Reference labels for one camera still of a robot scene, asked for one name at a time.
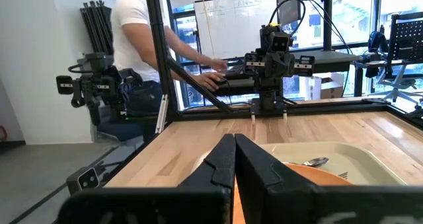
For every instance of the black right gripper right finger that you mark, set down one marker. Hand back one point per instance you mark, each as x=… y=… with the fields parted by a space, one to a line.
x=261 y=174

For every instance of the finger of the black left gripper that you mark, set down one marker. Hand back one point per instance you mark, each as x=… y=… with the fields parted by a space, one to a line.
x=305 y=65
x=252 y=63

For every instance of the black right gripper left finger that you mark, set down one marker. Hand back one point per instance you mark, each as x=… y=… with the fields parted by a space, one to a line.
x=211 y=171

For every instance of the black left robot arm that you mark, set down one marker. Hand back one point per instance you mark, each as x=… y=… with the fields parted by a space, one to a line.
x=272 y=92

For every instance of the person's forearm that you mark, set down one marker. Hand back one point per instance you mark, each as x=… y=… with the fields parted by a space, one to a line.
x=188 y=50
x=145 y=49

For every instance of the orange plate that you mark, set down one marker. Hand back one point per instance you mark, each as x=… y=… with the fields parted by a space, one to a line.
x=307 y=176

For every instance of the beige plastic tray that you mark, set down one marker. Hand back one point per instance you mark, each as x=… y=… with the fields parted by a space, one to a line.
x=350 y=154

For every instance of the cardboard box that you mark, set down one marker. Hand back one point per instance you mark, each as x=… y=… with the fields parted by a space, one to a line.
x=325 y=87

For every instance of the person's hand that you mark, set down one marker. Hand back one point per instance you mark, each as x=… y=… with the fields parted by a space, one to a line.
x=207 y=81
x=218 y=64

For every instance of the black computer mouse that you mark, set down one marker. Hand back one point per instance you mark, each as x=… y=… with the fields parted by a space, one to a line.
x=222 y=82

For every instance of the whiteboard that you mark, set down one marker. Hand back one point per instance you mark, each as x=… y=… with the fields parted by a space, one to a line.
x=236 y=25

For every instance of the black monitor stand pole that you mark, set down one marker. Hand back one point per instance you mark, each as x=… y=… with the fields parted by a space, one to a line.
x=328 y=22

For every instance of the office chair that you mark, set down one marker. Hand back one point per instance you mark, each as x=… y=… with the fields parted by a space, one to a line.
x=398 y=82

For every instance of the person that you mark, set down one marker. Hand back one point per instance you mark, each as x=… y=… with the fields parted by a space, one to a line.
x=132 y=52

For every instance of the black tripod stand bundle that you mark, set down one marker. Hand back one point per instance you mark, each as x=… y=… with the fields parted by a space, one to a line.
x=97 y=25

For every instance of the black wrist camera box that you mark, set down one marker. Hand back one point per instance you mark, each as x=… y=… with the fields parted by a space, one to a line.
x=280 y=41

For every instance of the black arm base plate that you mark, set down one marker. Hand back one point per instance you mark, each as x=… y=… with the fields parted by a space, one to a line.
x=268 y=107

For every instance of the white bracket strip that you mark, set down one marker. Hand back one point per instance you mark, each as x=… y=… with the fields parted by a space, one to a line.
x=162 y=113

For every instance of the small depth camera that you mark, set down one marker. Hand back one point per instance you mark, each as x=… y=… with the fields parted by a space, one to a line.
x=86 y=180

